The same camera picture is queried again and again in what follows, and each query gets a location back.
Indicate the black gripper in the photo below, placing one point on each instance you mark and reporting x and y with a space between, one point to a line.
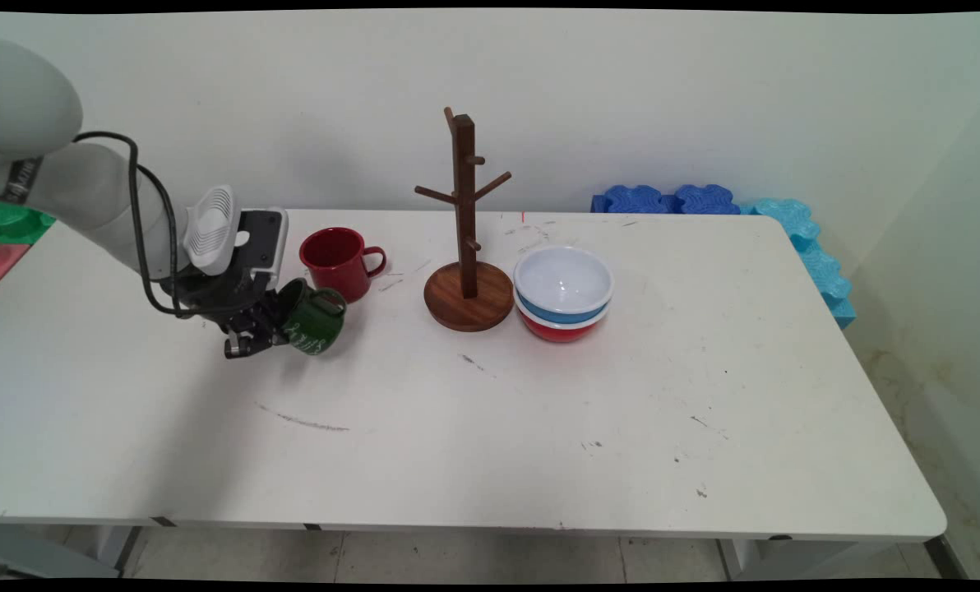
219 296

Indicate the green enamel mug white lettering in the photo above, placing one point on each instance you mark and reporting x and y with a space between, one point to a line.
317 325

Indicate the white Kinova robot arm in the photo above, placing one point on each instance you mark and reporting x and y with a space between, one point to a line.
87 197

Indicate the red enamel mug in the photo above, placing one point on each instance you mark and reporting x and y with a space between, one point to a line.
338 263

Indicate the dark wooden mug tree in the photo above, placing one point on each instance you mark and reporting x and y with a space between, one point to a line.
463 181

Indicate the grey metal table leg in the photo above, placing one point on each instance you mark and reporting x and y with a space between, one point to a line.
120 549
745 559

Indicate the green foam block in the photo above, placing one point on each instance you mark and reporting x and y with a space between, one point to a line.
17 224

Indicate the pink foam block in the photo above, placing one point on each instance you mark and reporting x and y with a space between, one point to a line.
3 259

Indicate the red bowl white rim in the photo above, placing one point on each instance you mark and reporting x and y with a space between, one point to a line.
560 330

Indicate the blue bowl white inside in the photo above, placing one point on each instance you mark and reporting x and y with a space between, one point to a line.
562 279

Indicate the dark blue foam block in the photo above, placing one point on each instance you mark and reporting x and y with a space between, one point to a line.
706 200
634 200

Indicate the light blue foam block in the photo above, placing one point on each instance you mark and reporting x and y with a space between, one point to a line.
786 220
843 312
825 275

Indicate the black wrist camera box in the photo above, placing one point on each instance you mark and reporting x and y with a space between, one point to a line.
261 242

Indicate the white vented camera mount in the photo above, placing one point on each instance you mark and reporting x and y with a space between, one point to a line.
209 228

